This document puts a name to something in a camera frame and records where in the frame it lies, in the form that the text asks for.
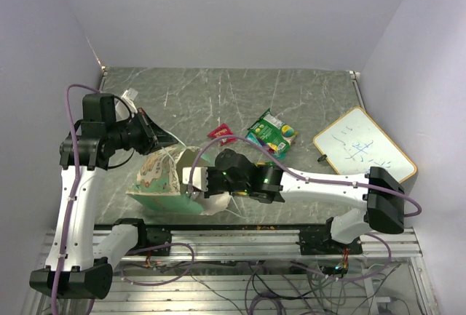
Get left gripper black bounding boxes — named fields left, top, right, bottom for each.
left=106, top=107, right=178, bottom=155

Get green patterned paper bag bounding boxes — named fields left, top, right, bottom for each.
left=126, top=143, right=237, bottom=216

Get small red snack packet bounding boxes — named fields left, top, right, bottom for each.
left=208, top=123, right=236, bottom=146

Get teal candy packet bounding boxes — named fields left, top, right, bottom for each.
left=246, top=131, right=289, bottom=160

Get green fruit candy packet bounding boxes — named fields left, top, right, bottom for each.
left=248, top=108, right=298, bottom=152

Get yellow gummy candy packet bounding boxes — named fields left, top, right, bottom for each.
left=234, top=162, right=273, bottom=196

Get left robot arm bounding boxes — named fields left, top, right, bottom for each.
left=29, top=93, right=177, bottom=300

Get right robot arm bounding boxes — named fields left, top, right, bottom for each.
left=199, top=149, right=405, bottom=254

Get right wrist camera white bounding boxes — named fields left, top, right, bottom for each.
left=182, top=167, right=208, bottom=193

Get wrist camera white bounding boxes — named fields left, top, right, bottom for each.
left=182, top=167, right=208, bottom=193
left=115, top=88, right=138, bottom=121

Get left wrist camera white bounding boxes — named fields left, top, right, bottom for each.
left=115, top=88, right=138, bottom=121

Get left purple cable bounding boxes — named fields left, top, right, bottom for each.
left=50, top=84, right=101, bottom=315

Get purple cable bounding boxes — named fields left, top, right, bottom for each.
left=187, top=135, right=422, bottom=218
left=50, top=84, right=101, bottom=315

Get loose wires under table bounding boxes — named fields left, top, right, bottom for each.
left=119, top=244, right=394, bottom=315

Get small whiteboard yellow frame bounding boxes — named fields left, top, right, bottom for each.
left=313, top=107, right=417, bottom=183

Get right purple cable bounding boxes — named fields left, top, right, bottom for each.
left=187, top=135, right=422, bottom=218

